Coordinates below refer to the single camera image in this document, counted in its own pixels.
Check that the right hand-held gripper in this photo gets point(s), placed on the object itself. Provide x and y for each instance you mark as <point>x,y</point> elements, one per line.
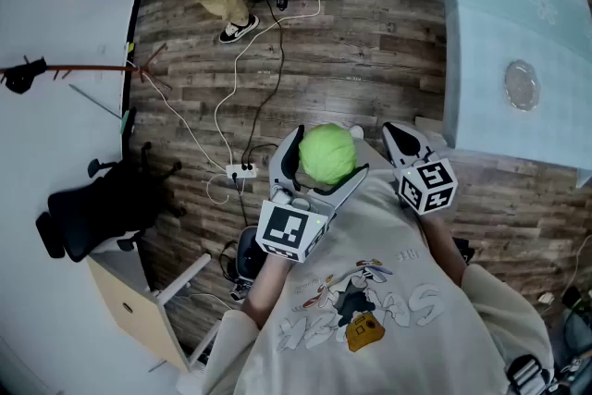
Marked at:
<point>430,187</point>

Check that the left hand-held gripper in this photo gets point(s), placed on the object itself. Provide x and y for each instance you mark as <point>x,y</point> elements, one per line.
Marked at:
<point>282,229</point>

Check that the green cabbage vegetable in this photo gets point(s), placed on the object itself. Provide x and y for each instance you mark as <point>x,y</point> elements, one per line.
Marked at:
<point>327,153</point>

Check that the clear glass dish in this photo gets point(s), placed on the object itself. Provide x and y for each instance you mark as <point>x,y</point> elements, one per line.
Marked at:
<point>522,84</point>

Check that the person's left forearm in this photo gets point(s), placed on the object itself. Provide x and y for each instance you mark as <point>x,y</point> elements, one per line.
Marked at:
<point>267,291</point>

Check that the person's right forearm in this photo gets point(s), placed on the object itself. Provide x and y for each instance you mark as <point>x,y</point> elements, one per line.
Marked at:
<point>441,245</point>

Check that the person's white shoe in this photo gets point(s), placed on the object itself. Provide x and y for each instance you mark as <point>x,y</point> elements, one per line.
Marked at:
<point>357,132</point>

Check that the white power strip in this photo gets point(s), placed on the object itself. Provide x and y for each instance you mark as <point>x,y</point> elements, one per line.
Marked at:
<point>242,171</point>

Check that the black round bin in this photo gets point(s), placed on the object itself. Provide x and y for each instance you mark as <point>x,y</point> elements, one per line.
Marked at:
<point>250,252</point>

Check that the light blue flowered tablecloth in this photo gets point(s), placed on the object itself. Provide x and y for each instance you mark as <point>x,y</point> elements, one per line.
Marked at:
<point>509,14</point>

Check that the person's white printed shirt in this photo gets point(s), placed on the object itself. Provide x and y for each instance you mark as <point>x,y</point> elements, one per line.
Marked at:
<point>379,337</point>

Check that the black office chair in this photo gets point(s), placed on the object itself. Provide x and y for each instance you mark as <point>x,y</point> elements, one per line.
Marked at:
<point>106,208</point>

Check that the light wooden side table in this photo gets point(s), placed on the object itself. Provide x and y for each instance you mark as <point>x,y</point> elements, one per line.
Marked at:
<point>139,314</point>

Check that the grey metal rod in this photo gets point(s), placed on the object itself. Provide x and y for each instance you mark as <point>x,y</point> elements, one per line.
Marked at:
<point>94,102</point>

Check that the brown wooden coat rack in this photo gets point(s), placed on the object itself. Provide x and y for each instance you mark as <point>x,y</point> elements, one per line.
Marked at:
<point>102,68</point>

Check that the black bag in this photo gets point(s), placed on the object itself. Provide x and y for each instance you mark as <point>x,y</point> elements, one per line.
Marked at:
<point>23,75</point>

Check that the white wall plug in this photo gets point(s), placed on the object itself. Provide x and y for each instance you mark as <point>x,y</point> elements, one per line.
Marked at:
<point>546,298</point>

